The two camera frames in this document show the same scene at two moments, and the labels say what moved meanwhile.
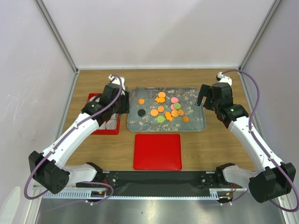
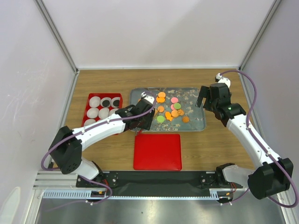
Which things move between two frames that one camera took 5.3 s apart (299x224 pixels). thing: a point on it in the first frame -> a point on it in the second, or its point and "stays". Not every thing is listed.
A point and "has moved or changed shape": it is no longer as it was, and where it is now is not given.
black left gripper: x=125 y=107 -> x=146 y=125
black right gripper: x=204 y=92 stays
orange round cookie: x=154 y=112 has moved or changed shape
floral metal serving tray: x=167 y=109 stays
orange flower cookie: x=180 y=112 stays
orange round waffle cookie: x=174 y=113 stays
